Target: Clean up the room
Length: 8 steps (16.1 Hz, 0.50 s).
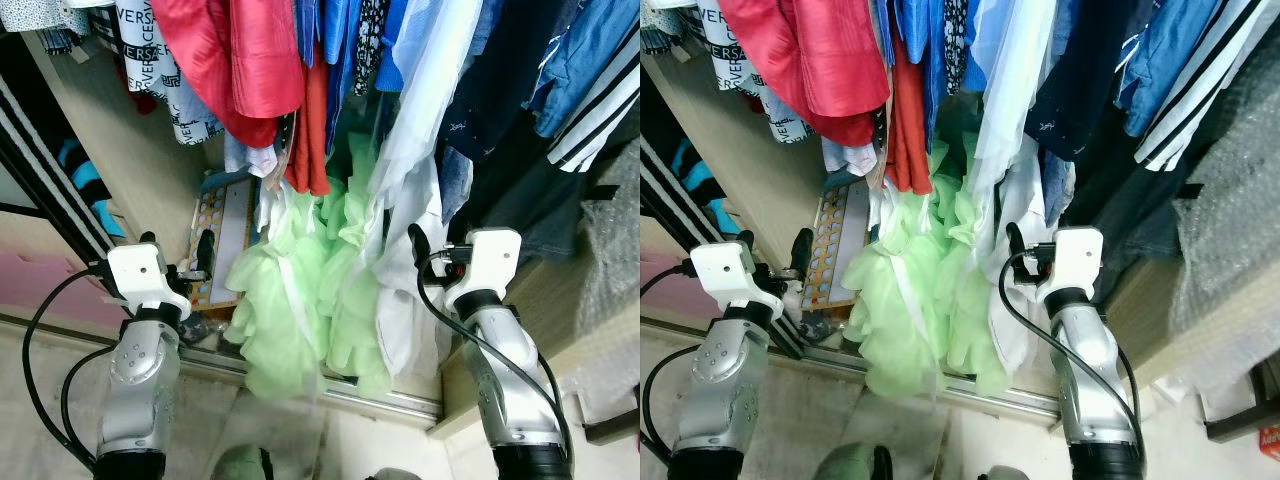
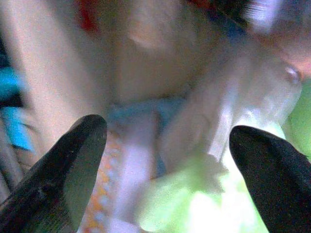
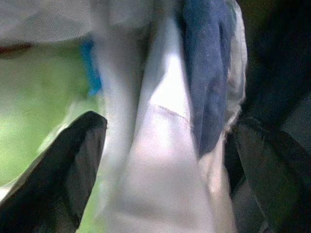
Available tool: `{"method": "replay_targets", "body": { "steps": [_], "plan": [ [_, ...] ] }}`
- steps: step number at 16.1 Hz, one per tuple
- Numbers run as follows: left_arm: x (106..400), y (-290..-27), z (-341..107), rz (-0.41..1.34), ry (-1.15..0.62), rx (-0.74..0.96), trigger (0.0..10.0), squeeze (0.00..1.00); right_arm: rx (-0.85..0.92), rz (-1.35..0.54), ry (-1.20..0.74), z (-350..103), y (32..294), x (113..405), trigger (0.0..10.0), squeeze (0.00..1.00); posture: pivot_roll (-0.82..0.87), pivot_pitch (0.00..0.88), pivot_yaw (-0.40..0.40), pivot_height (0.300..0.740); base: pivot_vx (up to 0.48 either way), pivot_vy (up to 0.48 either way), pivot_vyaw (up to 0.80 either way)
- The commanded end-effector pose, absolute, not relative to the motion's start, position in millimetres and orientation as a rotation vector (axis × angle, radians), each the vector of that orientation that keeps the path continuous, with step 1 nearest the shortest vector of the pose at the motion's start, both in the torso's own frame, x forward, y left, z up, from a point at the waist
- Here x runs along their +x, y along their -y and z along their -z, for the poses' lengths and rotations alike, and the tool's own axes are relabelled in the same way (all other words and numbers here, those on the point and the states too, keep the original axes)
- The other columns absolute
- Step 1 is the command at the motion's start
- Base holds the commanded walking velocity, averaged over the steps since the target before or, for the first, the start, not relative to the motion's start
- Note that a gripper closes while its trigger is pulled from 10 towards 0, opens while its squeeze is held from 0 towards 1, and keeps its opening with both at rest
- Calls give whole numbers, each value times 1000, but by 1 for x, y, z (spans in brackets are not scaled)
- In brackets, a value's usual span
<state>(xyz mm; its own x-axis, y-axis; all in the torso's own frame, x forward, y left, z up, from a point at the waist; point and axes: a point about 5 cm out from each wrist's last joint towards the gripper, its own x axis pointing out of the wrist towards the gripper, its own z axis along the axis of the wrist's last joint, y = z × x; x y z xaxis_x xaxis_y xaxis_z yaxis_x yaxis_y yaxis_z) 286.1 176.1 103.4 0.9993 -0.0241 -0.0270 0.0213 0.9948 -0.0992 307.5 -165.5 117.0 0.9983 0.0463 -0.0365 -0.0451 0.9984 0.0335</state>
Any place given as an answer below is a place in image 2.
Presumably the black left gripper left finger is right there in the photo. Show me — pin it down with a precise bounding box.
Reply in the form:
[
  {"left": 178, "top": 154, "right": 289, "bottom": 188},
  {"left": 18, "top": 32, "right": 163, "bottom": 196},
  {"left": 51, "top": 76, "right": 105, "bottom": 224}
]
[{"left": 0, "top": 114, "right": 108, "bottom": 233}]

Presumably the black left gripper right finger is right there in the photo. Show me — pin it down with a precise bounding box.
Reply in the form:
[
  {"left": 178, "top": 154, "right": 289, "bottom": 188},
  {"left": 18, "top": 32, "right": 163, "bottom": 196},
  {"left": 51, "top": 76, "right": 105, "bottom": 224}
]
[{"left": 229, "top": 125, "right": 311, "bottom": 233}]

